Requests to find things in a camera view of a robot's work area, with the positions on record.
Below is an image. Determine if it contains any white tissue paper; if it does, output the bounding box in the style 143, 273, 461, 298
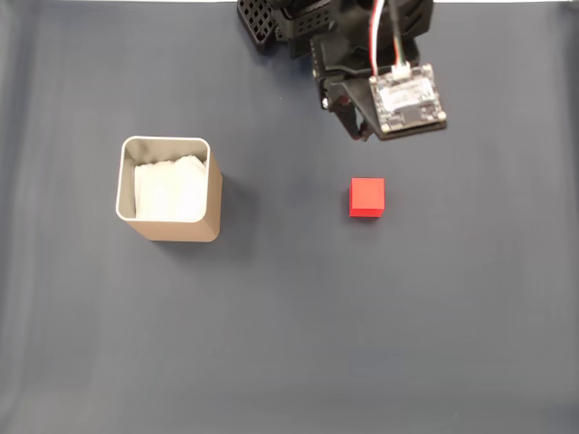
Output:
133, 154, 208, 222

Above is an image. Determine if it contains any red white servo cable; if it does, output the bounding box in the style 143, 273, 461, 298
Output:
368, 0, 385, 77

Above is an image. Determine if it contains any red cube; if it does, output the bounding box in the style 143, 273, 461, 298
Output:
348, 176, 386, 221

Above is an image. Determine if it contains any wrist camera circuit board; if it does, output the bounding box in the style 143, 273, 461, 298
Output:
367, 61, 449, 141

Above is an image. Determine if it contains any dark blue table cloth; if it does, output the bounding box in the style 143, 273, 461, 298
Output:
0, 2, 579, 434

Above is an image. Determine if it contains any beige square metal box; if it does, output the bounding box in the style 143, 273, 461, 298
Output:
115, 136, 223, 243

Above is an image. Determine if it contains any black camera cable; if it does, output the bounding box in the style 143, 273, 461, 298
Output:
386, 0, 413, 79

